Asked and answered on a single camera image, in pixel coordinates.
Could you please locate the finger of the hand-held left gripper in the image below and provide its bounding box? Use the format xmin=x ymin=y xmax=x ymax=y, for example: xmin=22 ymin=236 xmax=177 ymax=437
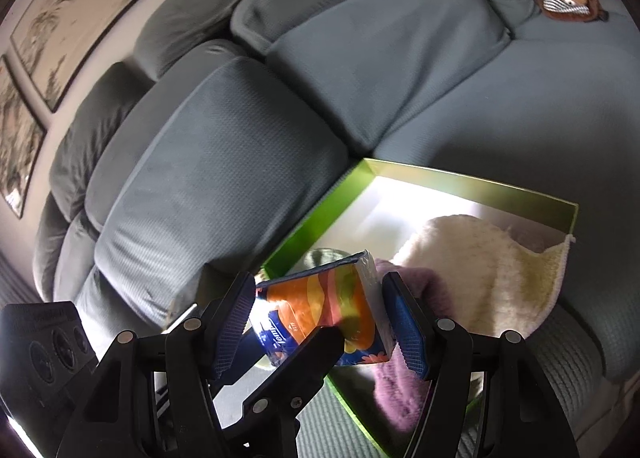
xmin=220 ymin=325 xmax=347 ymax=458

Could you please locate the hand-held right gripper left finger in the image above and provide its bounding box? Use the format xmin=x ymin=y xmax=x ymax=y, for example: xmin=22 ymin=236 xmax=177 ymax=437
xmin=55 ymin=272 xmax=257 ymax=458

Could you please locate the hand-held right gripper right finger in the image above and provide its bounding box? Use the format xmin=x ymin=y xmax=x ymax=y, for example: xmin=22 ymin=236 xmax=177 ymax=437
xmin=381 ymin=270 xmax=581 ymax=458

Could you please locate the purple knitted cloth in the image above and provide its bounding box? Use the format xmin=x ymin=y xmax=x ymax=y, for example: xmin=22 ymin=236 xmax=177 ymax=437
xmin=370 ymin=258 xmax=481 ymax=431

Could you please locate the blue orange tissue pack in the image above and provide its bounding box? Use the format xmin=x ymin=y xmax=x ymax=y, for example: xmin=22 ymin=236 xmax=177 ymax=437
xmin=254 ymin=249 xmax=396 ymax=369

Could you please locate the yellow knitted cloth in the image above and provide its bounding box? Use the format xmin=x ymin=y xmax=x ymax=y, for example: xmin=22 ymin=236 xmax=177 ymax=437
xmin=395 ymin=214 xmax=576 ymax=339

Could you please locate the green knitted cloth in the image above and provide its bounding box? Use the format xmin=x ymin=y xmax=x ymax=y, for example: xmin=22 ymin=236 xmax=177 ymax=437
xmin=305 ymin=247 xmax=351 ymax=271

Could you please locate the green box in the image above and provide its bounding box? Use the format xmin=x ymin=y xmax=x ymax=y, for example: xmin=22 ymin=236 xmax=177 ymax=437
xmin=165 ymin=158 xmax=580 ymax=456

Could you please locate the small framed landscape painting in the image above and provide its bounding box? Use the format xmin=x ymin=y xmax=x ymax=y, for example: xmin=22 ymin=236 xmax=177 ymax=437
xmin=0 ymin=55 xmax=48 ymax=216

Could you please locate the grey sofa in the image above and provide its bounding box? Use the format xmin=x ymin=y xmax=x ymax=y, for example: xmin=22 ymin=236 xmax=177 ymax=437
xmin=30 ymin=0 xmax=640 ymax=458

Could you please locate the large framed landscape painting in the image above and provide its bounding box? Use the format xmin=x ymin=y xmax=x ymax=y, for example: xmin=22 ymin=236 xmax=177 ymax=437
xmin=10 ymin=0 xmax=221 ymax=113

